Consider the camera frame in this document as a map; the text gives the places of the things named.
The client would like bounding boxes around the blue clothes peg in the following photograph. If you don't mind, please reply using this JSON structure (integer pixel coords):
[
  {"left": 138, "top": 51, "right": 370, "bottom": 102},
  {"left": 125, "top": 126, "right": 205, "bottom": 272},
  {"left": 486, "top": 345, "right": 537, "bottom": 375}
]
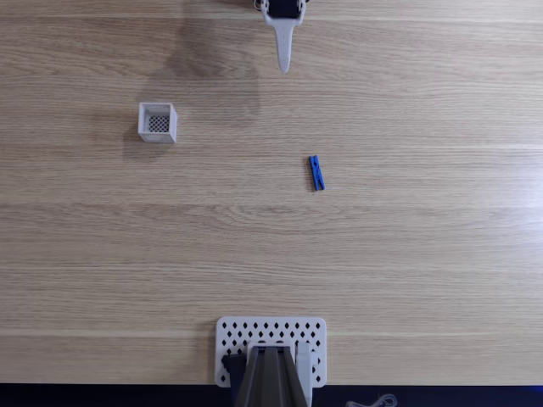
[{"left": 308, "top": 154, "right": 327, "bottom": 192}]

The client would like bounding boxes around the small white lattice crate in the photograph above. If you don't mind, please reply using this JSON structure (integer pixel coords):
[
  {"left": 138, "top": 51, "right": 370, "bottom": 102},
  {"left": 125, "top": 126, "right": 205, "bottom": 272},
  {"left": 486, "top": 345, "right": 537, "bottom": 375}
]
[{"left": 137, "top": 102, "right": 178, "bottom": 144}]

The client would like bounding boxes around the white perforated stand base plate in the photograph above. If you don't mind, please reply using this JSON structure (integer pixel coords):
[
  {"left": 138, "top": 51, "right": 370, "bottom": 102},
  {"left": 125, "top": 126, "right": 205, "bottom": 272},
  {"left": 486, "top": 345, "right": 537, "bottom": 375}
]
[{"left": 215, "top": 315, "right": 328, "bottom": 389}]

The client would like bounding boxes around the light grey corner bracket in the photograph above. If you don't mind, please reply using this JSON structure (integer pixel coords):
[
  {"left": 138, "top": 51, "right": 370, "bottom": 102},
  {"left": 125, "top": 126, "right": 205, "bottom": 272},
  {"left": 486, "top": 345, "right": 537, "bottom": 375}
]
[{"left": 294, "top": 340, "right": 316, "bottom": 407}]

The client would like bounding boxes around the black corner bracket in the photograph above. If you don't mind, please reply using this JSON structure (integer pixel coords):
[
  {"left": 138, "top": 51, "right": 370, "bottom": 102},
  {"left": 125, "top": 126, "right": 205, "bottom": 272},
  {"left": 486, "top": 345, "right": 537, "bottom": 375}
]
[{"left": 221, "top": 353, "right": 248, "bottom": 383}]

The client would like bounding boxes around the thin hanging cable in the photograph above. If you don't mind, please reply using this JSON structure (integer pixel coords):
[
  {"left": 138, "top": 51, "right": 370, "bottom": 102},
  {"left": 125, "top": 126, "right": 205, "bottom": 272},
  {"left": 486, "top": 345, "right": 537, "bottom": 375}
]
[{"left": 344, "top": 393, "right": 399, "bottom": 407}]

